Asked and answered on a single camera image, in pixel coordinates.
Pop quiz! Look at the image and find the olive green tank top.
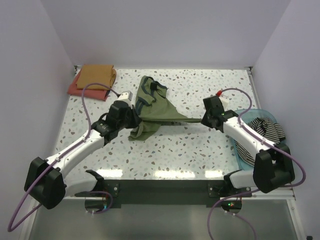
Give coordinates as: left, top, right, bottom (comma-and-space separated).
128, 75, 201, 141

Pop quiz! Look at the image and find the mustard folded tank top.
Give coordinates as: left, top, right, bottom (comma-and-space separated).
76, 64, 117, 89

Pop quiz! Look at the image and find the striped black white tank top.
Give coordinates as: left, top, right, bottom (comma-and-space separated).
234, 117, 286, 167

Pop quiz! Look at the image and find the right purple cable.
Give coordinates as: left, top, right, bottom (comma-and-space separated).
206, 87, 307, 240

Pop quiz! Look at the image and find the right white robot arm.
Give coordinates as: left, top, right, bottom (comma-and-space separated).
201, 96, 295, 197

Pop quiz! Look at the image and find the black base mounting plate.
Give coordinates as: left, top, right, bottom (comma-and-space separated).
77, 176, 252, 212

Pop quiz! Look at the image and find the blue translucent plastic bin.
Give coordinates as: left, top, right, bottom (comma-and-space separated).
231, 109, 277, 171

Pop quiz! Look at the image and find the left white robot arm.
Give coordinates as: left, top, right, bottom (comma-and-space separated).
24, 97, 140, 210

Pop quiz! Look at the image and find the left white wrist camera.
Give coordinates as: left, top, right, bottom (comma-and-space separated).
117, 91, 133, 105

